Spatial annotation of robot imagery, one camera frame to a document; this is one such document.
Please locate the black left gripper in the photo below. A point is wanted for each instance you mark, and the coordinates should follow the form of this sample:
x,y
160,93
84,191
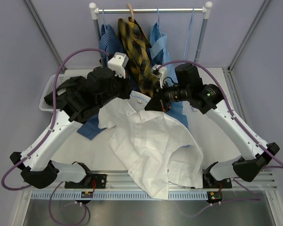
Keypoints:
x,y
128,87

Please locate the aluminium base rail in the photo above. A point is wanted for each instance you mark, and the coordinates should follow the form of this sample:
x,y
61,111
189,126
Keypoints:
x,y
119,185

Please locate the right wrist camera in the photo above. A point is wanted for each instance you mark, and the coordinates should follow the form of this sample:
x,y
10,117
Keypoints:
x,y
161,74

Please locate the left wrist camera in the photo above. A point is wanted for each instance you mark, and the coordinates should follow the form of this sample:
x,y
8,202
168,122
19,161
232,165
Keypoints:
x,y
118,63

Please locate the dark pinstriped shirt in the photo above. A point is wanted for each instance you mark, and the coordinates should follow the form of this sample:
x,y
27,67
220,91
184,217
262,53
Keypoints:
x,y
76,98

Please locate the blue hanger of checked shirt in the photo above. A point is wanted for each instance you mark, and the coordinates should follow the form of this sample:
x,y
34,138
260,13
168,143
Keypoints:
x,y
103,15

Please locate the clothes rack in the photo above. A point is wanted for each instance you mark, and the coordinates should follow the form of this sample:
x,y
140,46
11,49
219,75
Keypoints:
x,y
205,10

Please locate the white shirt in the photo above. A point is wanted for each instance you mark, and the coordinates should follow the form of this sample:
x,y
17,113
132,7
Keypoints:
x,y
151,145

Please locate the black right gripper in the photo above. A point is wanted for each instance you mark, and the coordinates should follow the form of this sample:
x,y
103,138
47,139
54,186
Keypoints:
x,y
158,102

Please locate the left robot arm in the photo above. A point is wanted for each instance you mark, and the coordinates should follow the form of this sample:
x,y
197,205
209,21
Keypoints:
x,y
36,164

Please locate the blue checked shirt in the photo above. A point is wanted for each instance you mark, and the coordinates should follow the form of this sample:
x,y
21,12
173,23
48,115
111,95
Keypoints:
x,y
110,43

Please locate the light blue shirt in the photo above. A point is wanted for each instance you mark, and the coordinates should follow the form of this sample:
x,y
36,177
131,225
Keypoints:
x,y
158,56

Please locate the wooden hanger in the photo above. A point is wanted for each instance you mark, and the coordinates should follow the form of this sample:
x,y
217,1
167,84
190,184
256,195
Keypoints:
x,y
131,19

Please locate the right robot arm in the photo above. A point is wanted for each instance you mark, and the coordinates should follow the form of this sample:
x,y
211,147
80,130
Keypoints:
x,y
211,101

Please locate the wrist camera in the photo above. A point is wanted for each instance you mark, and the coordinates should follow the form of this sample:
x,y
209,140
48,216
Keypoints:
x,y
161,74
118,63

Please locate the yellow plaid shirt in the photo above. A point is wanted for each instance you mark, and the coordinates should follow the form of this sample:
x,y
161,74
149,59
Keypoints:
x,y
135,44

